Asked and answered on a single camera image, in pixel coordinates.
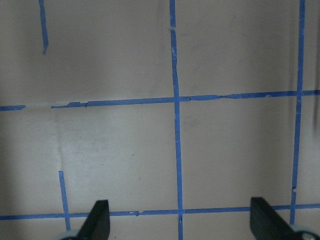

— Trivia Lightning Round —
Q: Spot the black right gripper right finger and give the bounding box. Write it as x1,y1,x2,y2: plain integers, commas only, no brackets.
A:
250,197,302,240

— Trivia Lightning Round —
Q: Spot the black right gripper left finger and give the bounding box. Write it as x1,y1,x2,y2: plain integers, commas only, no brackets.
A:
77,200,111,240

